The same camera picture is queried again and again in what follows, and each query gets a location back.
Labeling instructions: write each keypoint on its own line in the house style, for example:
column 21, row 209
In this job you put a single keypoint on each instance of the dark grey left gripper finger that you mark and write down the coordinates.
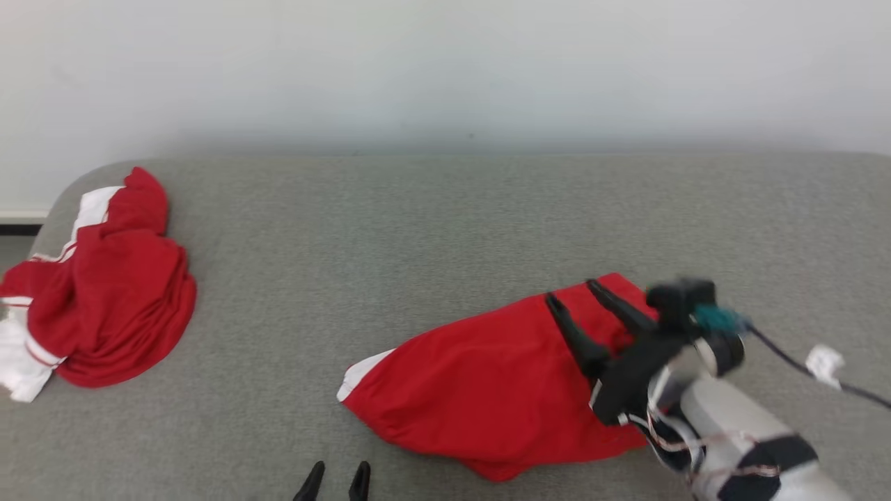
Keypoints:
column 312, row 487
column 360, row 487

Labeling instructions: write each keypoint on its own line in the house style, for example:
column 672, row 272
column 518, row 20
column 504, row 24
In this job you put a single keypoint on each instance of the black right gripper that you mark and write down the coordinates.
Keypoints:
column 630, row 379

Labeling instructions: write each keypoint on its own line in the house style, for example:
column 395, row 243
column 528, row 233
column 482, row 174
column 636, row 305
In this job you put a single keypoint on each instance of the red shorts with white stripe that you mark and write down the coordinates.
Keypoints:
column 473, row 390

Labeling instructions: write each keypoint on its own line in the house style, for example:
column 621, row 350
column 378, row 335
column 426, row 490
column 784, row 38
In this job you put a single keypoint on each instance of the red jersey with number print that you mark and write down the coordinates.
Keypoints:
column 118, row 299

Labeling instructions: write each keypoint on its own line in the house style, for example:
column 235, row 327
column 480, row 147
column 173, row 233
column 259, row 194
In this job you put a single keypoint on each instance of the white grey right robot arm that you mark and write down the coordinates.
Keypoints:
column 731, row 410

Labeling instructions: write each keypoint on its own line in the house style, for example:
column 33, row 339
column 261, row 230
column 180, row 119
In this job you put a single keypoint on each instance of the grey fabric sofa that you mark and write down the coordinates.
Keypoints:
column 418, row 223

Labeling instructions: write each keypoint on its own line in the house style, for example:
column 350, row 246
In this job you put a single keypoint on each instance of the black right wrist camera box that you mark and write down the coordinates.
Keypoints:
column 679, row 299

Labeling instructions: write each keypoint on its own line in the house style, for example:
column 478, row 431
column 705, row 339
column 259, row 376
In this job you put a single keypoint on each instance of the black white wall baseboard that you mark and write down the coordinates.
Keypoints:
column 21, row 221

